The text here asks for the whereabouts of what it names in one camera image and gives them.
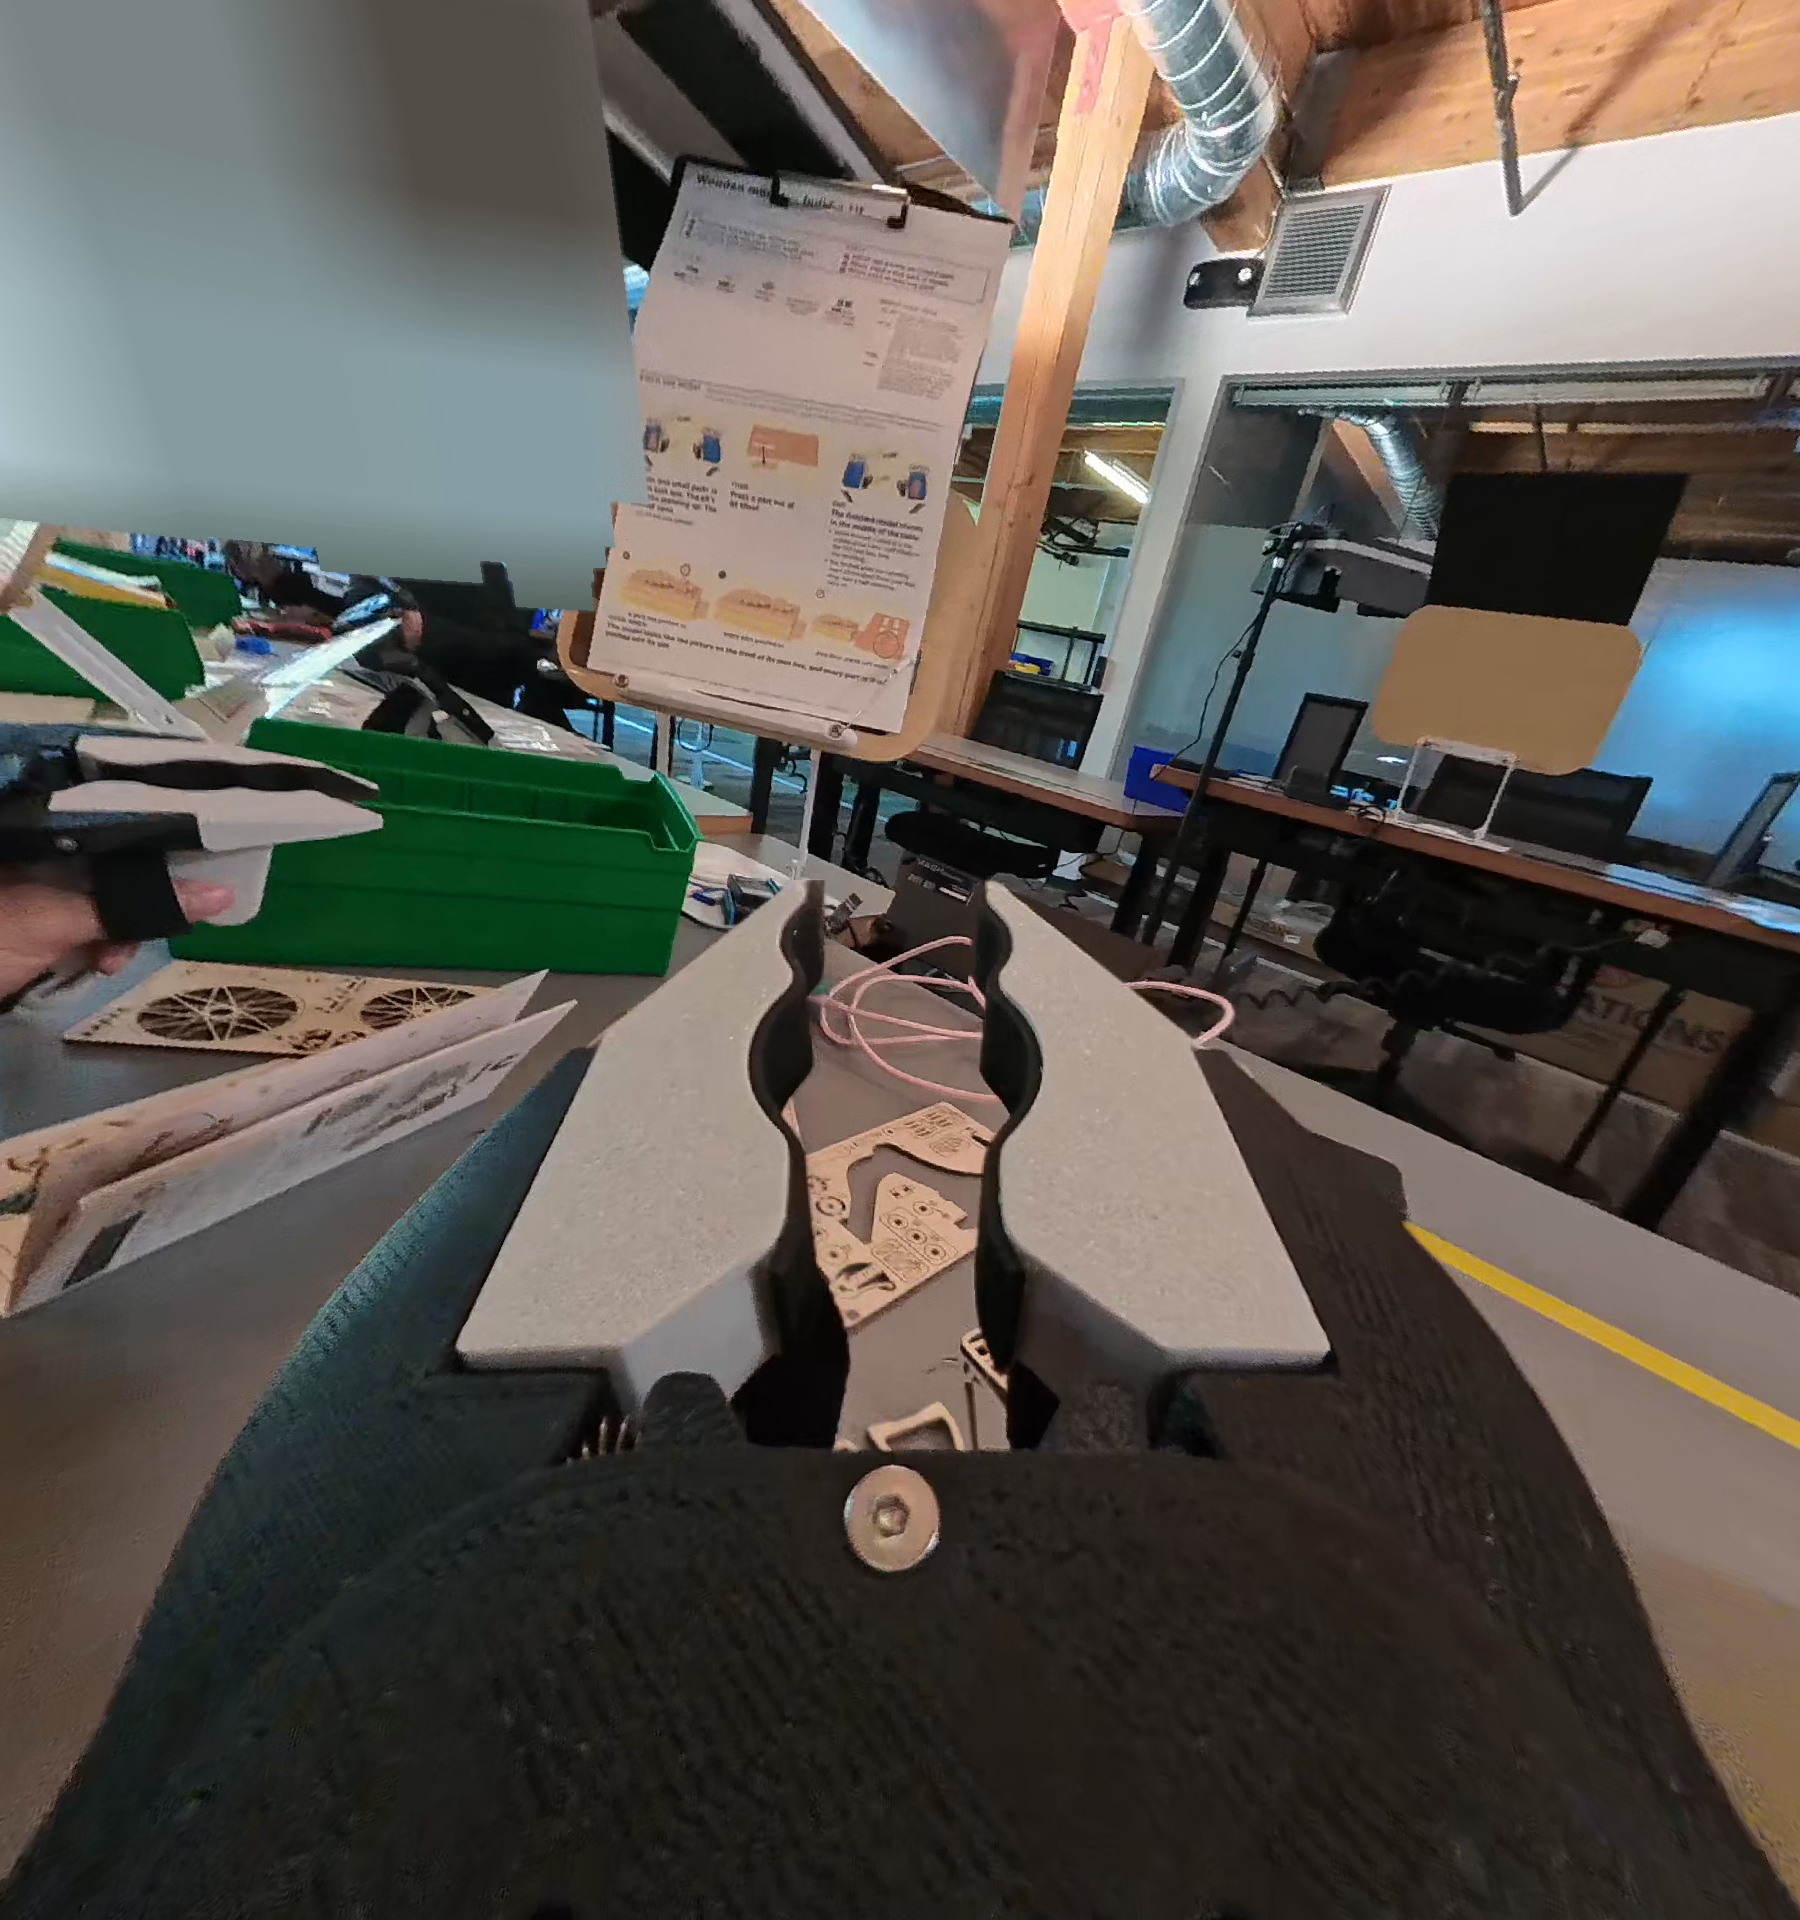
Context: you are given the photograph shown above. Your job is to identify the black office chair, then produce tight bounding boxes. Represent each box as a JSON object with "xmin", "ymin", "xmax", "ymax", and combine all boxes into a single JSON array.
[{"xmin": 1311, "ymin": 866, "xmax": 1592, "ymax": 1084}]

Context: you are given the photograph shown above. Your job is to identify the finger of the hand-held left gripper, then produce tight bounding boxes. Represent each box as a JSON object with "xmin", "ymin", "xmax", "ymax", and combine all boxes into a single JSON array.
[
  {"xmin": 47, "ymin": 785, "xmax": 387, "ymax": 861},
  {"xmin": 78, "ymin": 743, "xmax": 380, "ymax": 800}
]

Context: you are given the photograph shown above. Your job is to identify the long wooden desk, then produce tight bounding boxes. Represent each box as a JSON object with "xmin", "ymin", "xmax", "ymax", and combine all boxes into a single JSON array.
[{"xmin": 1152, "ymin": 762, "xmax": 1800, "ymax": 969}]

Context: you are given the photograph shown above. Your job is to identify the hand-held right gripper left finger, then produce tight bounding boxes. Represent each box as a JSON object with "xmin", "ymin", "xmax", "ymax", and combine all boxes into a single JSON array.
[{"xmin": 453, "ymin": 880, "xmax": 851, "ymax": 1445}]

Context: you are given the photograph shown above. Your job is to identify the grey vent grille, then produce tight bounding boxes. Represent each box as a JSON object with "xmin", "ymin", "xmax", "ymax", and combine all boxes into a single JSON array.
[{"xmin": 1248, "ymin": 188, "xmax": 1391, "ymax": 320}]

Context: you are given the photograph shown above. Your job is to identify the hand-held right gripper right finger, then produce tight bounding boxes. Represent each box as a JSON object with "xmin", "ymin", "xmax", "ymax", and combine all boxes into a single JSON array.
[{"xmin": 975, "ymin": 880, "xmax": 1338, "ymax": 1449}]

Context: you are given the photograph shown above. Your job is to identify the grey device on tripod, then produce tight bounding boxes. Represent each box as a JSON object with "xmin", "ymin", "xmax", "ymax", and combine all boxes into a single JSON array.
[{"xmin": 1260, "ymin": 529, "xmax": 1433, "ymax": 619}]

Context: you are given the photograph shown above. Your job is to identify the folded instruction booklet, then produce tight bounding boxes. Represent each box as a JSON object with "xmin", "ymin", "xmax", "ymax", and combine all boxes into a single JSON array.
[{"xmin": 0, "ymin": 973, "xmax": 579, "ymax": 1320}]

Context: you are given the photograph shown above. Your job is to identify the wooden model part sheet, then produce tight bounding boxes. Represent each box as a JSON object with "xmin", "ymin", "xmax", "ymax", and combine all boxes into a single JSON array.
[{"xmin": 806, "ymin": 1102, "xmax": 996, "ymax": 1334}]

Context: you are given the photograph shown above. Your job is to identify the silver ventilation duct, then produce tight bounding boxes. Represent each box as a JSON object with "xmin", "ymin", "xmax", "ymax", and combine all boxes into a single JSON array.
[{"xmin": 1117, "ymin": 0, "xmax": 1286, "ymax": 230}]

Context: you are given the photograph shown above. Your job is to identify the black tripod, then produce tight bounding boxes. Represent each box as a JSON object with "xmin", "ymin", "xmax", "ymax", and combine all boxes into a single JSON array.
[{"xmin": 1139, "ymin": 525, "xmax": 1299, "ymax": 969}]

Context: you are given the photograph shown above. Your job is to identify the wooden support pillar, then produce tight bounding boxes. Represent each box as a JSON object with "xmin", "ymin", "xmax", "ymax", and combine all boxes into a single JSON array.
[{"xmin": 923, "ymin": 0, "xmax": 1159, "ymax": 740}]

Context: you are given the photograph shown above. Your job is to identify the wooden sheet with wheel cutouts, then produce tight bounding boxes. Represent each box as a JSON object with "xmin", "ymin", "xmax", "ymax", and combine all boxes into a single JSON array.
[{"xmin": 63, "ymin": 960, "xmax": 484, "ymax": 1062}]

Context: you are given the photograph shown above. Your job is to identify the printed instruction paper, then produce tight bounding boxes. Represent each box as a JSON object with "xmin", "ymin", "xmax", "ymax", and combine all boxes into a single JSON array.
[{"xmin": 588, "ymin": 158, "xmax": 1017, "ymax": 738}]

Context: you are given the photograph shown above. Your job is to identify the person's left hand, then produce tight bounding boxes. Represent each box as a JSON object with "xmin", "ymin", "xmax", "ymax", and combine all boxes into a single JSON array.
[{"xmin": 0, "ymin": 878, "xmax": 237, "ymax": 1052}]

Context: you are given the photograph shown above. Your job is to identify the beige board on clear stand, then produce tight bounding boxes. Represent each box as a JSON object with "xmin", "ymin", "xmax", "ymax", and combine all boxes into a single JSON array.
[{"xmin": 1371, "ymin": 604, "xmax": 1645, "ymax": 837}]

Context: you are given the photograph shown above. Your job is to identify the black angled stand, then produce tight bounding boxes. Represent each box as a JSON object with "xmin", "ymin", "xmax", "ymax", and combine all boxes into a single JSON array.
[{"xmin": 363, "ymin": 668, "xmax": 495, "ymax": 747}]

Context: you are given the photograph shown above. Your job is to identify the pink cord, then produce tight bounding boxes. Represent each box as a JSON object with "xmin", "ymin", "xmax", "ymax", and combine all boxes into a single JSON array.
[{"xmin": 820, "ymin": 938, "xmax": 1234, "ymax": 1108}]

